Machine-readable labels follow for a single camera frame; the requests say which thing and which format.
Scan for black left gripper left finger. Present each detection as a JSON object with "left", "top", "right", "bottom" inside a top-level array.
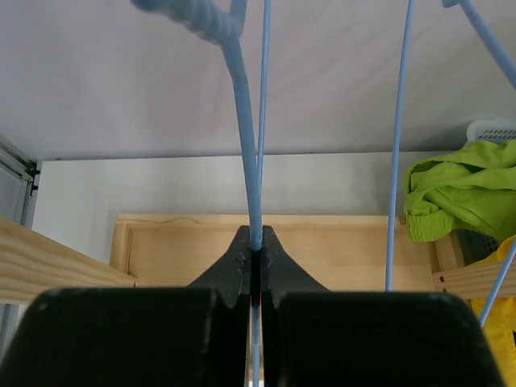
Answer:
[{"left": 1, "top": 227, "right": 252, "bottom": 386}]

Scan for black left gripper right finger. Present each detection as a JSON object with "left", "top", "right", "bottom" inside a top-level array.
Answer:
[{"left": 260, "top": 227, "right": 504, "bottom": 386}]

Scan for yellow shorts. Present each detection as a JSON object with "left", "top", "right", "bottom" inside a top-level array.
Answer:
[{"left": 471, "top": 235, "right": 516, "bottom": 387}]

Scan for lime green shorts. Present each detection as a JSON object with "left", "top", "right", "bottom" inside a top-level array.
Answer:
[{"left": 404, "top": 139, "right": 515, "bottom": 242}]

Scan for blue hanger of yellow shorts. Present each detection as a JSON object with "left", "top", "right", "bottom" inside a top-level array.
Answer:
[{"left": 133, "top": 1, "right": 264, "bottom": 386}]

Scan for blue hanger of camouflage shorts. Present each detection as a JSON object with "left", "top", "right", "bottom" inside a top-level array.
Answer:
[{"left": 442, "top": 0, "right": 515, "bottom": 327}]

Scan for blue hanger of navy shorts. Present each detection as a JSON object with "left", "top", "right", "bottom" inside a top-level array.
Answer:
[{"left": 385, "top": 0, "right": 415, "bottom": 292}]

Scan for wooden clothes rack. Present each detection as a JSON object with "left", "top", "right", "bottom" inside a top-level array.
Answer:
[{"left": 1, "top": 214, "right": 502, "bottom": 304}]

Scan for white plastic basket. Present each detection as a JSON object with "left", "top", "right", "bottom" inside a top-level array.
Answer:
[{"left": 451, "top": 119, "right": 515, "bottom": 265}]

